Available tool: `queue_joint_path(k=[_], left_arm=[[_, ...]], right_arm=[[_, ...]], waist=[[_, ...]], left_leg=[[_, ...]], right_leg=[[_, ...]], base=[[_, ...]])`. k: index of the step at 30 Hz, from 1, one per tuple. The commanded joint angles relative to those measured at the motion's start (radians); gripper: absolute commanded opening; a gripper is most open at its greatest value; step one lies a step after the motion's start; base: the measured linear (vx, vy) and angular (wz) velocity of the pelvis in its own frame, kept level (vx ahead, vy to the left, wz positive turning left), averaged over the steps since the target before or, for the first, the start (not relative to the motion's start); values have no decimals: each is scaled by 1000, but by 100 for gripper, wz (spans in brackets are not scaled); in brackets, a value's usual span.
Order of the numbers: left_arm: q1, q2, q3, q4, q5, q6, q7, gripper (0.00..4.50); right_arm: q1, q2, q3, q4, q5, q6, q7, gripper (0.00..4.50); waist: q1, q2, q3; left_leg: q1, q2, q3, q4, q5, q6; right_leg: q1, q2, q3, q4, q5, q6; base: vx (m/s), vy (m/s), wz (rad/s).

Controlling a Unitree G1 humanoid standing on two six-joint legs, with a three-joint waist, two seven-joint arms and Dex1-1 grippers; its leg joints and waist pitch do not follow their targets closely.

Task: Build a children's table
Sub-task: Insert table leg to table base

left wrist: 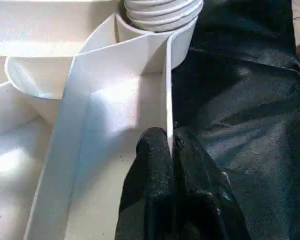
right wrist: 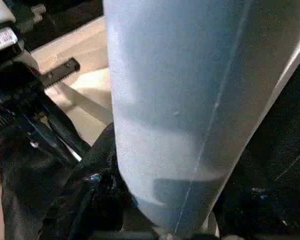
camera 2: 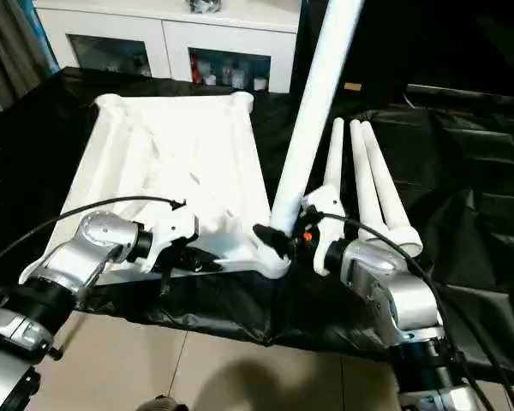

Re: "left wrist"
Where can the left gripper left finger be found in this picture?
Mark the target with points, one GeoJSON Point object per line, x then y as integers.
{"type": "Point", "coordinates": [150, 187]}

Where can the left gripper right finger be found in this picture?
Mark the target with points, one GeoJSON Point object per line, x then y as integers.
{"type": "Point", "coordinates": [200, 200]}

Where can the white plastic table top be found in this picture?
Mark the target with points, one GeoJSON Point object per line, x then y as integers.
{"type": "Point", "coordinates": [102, 87]}

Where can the white plastic table leg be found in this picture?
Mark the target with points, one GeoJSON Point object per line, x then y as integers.
{"type": "Point", "coordinates": [162, 15]}

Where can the black mat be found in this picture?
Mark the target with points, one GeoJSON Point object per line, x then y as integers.
{"type": "Point", "coordinates": [240, 100]}

